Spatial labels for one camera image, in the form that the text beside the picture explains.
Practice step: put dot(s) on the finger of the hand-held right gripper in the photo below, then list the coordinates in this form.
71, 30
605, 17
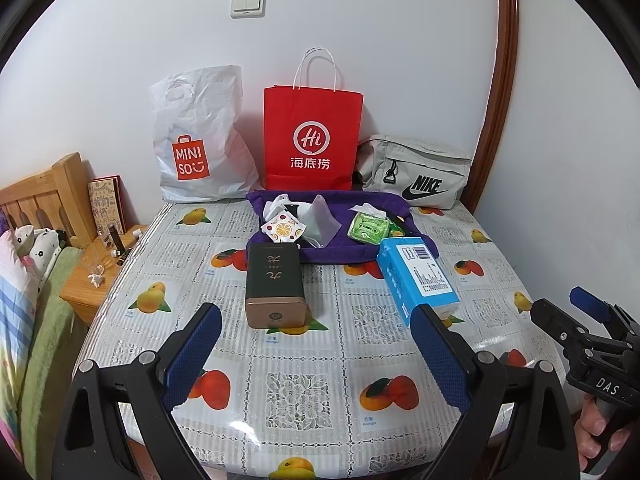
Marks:
590, 302
555, 322

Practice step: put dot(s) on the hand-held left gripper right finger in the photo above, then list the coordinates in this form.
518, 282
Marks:
445, 360

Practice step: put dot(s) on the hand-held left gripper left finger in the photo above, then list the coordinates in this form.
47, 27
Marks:
195, 355

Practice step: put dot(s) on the blue tissue pack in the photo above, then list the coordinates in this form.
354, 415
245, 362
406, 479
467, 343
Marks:
415, 275

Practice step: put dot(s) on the dark green box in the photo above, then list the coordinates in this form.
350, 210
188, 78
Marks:
275, 275

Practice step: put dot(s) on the green yellow snack packet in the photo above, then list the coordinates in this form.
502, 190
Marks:
397, 230

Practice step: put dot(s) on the purple towel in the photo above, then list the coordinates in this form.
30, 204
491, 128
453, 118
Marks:
340, 252

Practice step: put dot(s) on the light green pocket tissue pack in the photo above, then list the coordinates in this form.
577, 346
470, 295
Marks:
370, 227

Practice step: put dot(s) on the orange slice print packet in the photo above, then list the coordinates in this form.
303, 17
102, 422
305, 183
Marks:
285, 227

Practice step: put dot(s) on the white cloth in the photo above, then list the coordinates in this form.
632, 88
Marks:
277, 206

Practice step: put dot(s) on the white tissue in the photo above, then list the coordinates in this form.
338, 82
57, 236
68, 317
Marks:
362, 208

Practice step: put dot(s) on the white mesh bag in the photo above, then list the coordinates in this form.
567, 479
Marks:
320, 225

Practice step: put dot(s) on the person's right hand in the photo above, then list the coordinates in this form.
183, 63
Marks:
590, 425

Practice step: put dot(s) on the fruit print tablecloth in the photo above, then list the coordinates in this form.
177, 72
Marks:
325, 360

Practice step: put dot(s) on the wooden nightstand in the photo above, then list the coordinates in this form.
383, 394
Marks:
80, 295

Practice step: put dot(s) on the clear drinking glass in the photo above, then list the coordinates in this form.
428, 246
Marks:
95, 264

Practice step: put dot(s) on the green blanket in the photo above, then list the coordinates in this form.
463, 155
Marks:
47, 335

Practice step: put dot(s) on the patterned brown book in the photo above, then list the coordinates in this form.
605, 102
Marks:
105, 205

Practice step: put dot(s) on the striped bedsheet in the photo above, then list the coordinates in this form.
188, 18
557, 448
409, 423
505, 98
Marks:
15, 340

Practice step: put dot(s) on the white spotted plush pillow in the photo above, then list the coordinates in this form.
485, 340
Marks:
35, 247

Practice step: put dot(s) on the grey waist bag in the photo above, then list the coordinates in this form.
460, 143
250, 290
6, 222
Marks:
420, 165

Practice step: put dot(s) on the white plastic shopping bag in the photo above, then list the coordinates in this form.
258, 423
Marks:
205, 125

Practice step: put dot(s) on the purple fluffy cushion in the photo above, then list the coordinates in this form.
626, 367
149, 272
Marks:
4, 221

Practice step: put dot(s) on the red paper shopping bag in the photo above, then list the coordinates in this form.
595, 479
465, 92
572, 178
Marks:
310, 110

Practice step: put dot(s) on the brown wooden door frame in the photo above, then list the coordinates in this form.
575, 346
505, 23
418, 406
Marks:
502, 60

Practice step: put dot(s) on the white wall light switch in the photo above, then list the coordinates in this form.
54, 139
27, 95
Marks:
248, 4

